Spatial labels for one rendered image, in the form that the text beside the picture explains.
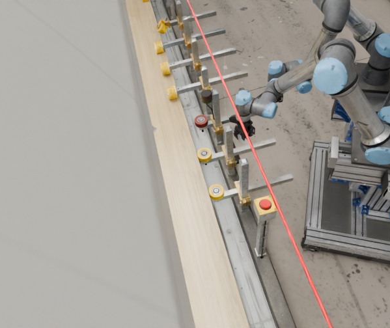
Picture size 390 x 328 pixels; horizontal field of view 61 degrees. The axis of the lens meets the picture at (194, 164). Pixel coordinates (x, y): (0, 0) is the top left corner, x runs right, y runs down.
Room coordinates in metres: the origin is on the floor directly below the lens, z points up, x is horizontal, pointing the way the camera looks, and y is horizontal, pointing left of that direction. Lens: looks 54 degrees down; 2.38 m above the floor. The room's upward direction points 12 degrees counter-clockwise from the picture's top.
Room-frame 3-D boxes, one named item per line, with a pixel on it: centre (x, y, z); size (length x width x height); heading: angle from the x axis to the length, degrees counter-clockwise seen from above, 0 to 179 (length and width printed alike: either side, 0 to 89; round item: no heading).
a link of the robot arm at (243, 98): (1.11, -0.29, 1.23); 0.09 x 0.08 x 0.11; 53
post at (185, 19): (2.08, -0.14, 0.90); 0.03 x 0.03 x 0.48; 4
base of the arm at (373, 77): (1.29, -1.07, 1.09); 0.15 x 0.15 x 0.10
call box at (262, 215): (0.57, -0.23, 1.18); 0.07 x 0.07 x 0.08; 4
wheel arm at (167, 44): (2.12, -0.17, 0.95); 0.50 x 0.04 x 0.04; 94
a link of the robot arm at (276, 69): (1.39, -0.54, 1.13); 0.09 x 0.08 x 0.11; 93
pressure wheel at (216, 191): (0.86, -0.08, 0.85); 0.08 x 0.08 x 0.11
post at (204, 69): (1.58, -0.17, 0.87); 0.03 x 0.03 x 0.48; 4
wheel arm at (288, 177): (0.87, -0.28, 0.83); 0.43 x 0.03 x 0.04; 94
